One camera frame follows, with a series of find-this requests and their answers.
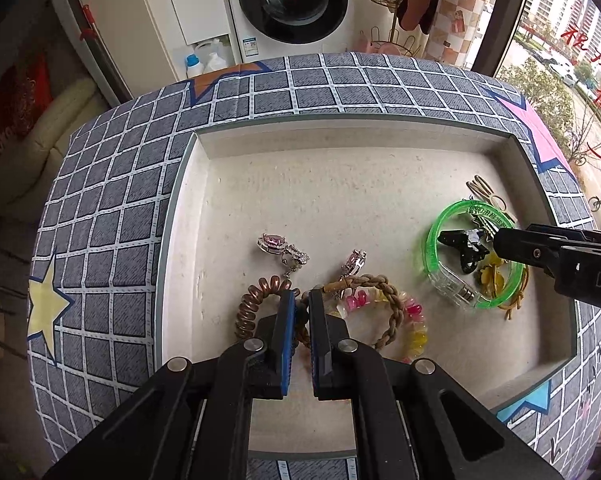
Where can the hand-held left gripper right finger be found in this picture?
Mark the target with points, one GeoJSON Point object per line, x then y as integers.
{"type": "Point", "coordinates": [316, 350]}

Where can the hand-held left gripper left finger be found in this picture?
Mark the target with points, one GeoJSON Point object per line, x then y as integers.
{"type": "Point", "coordinates": [286, 350]}

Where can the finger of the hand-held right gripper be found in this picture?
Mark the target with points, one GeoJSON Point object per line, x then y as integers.
{"type": "Point", "coordinates": [580, 236]}
{"type": "Point", "coordinates": [525, 250]}

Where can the black hair clip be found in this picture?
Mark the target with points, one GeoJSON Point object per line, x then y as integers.
{"type": "Point", "coordinates": [463, 250]}

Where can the gold hairpin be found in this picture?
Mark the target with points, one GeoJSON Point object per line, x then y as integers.
{"type": "Point", "coordinates": [485, 187]}

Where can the small silver metal clip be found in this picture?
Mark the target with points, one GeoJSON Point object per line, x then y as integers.
{"type": "Point", "coordinates": [353, 261]}

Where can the pink gem silver earring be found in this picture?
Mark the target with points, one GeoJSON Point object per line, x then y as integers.
{"type": "Point", "coordinates": [273, 242]}

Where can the checked cardboard tray box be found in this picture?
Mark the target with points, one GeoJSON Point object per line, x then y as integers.
{"type": "Point", "coordinates": [115, 200]}

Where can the red window sticker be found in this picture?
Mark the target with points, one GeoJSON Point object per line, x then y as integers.
{"type": "Point", "coordinates": [575, 37]}

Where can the checked printed curtain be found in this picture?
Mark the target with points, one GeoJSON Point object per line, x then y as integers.
{"type": "Point", "coordinates": [455, 10]}

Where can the small white bottle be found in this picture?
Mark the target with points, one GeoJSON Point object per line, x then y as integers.
{"type": "Point", "coordinates": [214, 64]}

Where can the blue cap detergent bottle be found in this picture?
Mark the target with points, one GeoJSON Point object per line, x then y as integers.
{"type": "Point", "coordinates": [194, 67]}

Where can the white detergent jug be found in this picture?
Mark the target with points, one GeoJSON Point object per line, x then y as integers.
{"type": "Point", "coordinates": [210, 46]}

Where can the cream sofa cushion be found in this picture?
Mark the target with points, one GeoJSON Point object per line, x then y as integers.
{"type": "Point", "coordinates": [45, 135]}

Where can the white washing machine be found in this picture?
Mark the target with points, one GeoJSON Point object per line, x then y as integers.
{"type": "Point", "coordinates": [293, 0]}

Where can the white cabinet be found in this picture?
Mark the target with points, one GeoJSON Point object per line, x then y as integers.
{"type": "Point", "coordinates": [140, 15]}

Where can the red printed cloth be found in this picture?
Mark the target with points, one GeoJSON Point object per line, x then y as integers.
{"type": "Point", "coordinates": [10, 105]}

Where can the red clamp pole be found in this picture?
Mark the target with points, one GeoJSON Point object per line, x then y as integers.
{"type": "Point", "coordinates": [88, 22]}

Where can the black window frame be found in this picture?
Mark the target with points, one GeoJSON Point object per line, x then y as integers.
{"type": "Point", "coordinates": [497, 10]}

